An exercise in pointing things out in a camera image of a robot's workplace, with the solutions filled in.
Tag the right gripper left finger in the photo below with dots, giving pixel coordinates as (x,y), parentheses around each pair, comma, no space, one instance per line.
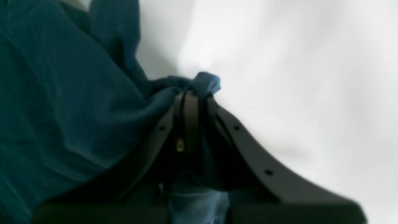
(136,189)

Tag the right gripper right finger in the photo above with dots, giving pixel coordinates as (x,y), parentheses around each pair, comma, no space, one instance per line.
(261,190)

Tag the dark navy t-shirt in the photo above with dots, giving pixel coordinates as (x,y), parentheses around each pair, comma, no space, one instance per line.
(74,99)

